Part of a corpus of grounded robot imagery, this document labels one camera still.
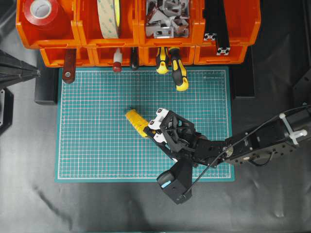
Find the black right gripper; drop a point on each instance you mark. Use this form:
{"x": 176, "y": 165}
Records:
{"x": 178, "y": 138}

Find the yellow utility cutter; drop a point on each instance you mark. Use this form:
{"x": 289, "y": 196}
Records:
{"x": 137, "y": 121}

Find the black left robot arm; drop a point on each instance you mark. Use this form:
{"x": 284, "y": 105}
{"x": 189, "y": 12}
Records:
{"x": 12, "y": 71}

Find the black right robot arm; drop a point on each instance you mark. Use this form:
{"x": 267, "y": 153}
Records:
{"x": 280, "y": 135}

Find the orange container rack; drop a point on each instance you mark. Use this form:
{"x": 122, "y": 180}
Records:
{"x": 79, "y": 28}

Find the yellow black screwdriver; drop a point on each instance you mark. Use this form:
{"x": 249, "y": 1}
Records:
{"x": 179, "y": 72}
{"x": 162, "y": 60}

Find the green cutting mat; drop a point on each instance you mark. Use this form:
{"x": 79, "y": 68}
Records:
{"x": 96, "y": 143}

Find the white red glue bottle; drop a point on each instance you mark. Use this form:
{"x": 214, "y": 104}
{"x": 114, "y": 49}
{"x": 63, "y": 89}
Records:
{"x": 117, "y": 60}

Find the silver metal corner brackets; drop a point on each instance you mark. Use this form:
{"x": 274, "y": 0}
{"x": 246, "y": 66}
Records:
{"x": 167, "y": 18}

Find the black aluminium extrusion bar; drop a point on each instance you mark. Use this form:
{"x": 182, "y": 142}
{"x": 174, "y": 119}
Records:
{"x": 219, "y": 27}

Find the beige double-sided tape roll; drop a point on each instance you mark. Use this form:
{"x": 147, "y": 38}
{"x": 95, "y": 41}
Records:
{"x": 109, "y": 13}

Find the red tape roll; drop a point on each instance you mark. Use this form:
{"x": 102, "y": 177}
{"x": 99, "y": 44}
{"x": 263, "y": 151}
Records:
{"x": 45, "y": 14}

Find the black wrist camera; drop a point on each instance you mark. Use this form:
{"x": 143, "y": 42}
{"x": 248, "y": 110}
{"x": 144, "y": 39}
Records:
{"x": 176, "y": 181}

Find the black handled tool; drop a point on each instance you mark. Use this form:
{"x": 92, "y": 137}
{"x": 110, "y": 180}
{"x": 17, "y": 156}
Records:
{"x": 134, "y": 59}

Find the brown handled tool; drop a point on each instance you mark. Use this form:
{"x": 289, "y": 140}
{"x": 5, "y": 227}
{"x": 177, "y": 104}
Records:
{"x": 69, "y": 67}

